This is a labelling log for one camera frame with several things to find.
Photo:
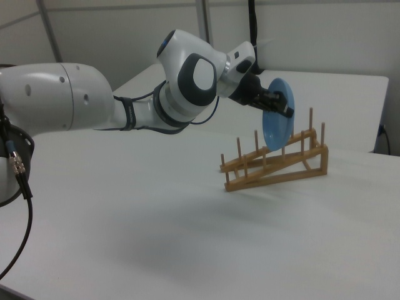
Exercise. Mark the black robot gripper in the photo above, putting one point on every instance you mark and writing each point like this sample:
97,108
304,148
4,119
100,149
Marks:
251,92

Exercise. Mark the blue round plate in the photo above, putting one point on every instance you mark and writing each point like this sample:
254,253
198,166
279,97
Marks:
275,131

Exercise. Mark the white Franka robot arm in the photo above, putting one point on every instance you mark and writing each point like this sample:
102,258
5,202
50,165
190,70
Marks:
193,78

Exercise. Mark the wooden plate rack with pegs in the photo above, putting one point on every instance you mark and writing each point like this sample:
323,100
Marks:
325,159

